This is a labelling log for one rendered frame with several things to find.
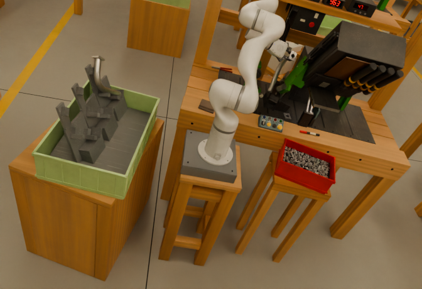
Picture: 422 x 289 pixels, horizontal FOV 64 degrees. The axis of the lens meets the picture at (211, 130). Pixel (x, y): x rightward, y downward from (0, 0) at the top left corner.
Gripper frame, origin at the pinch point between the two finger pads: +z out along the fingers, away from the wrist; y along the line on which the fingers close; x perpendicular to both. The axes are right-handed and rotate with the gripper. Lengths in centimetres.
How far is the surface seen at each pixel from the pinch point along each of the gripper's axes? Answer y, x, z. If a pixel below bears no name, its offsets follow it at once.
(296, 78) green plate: -12.9, -5.6, 7.5
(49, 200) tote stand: -131, -11, -90
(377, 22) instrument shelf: 38, -19, 35
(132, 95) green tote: -64, 7, -76
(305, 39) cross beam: 25.6, 21.8, 14.4
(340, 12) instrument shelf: 33.3, -14.6, 12.2
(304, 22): 22.6, -2.3, -1.5
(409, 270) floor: -93, 20, 172
